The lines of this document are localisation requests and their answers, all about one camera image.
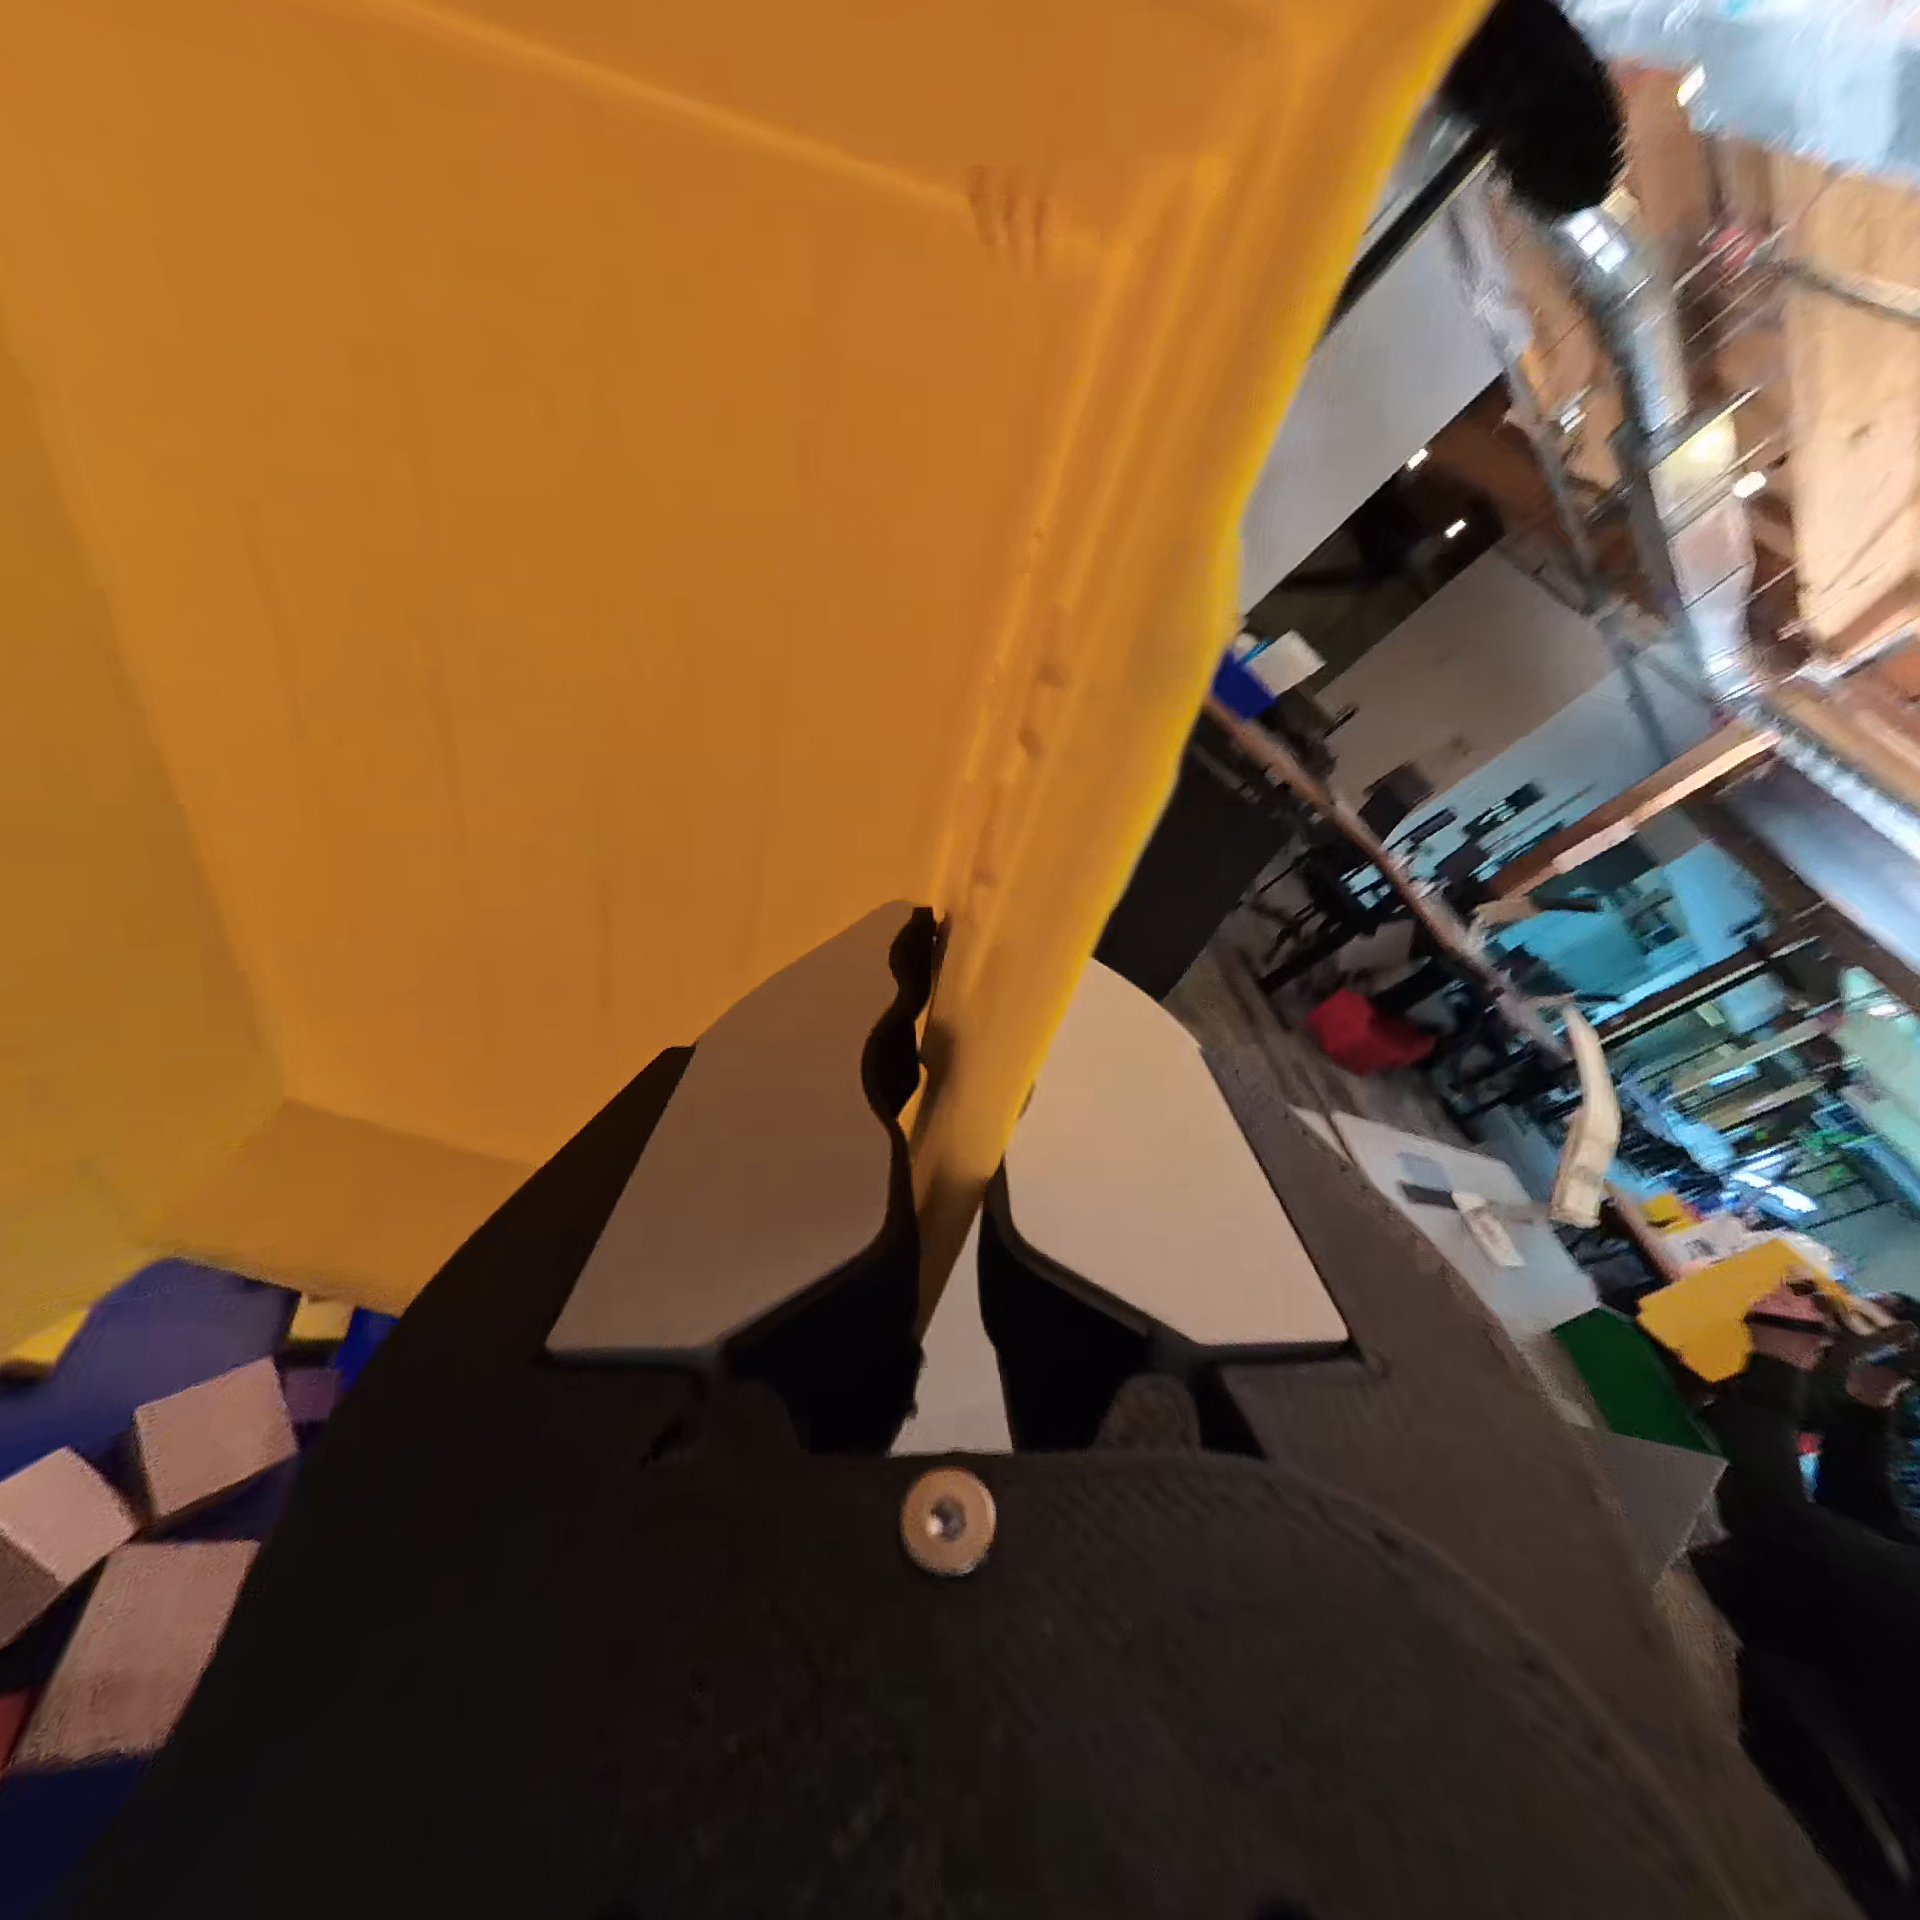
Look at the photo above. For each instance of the black mesh office chair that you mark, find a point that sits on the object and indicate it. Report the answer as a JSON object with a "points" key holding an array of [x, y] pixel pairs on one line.
{"points": [[1201, 868]]}

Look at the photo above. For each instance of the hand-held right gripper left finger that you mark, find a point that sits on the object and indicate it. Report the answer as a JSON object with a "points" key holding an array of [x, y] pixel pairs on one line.
{"points": [[720, 1201]]}

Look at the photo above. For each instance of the brown wooden desk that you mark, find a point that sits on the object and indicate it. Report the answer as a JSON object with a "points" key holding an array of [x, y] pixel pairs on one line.
{"points": [[1395, 878]]}

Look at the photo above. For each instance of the red bag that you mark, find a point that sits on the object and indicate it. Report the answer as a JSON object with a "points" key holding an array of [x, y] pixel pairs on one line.
{"points": [[1365, 1035]]}

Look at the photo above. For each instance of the small blue bin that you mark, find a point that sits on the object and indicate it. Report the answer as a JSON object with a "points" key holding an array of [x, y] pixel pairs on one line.
{"points": [[1242, 682]]}

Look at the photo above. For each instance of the pile of wooden cubes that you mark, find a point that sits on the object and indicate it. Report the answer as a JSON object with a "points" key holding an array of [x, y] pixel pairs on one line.
{"points": [[150, 1635]]}

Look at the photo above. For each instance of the yellow flat board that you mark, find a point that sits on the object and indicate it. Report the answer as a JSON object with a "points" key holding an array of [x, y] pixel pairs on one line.
{"points": [[1725, 1305]]}

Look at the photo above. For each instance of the yellow plastic box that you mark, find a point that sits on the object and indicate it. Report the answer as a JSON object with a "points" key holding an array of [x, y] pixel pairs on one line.
{"points": [[600, 598]]}

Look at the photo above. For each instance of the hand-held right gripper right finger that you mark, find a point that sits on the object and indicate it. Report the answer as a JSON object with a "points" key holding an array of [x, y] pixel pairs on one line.
{"points": [[1184, 1214]]}

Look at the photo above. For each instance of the green flat board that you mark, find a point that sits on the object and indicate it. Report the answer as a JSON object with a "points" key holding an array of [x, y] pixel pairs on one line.
{"points": [[1629, 1381]]}

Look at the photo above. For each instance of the blue plastic box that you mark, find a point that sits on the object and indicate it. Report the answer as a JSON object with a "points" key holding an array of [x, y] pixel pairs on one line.
{"points": [[150, 1334]]}

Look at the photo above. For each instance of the silver ventilation duct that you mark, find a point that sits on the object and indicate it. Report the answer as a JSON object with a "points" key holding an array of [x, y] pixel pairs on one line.
{"points": [[1650, 374]]}

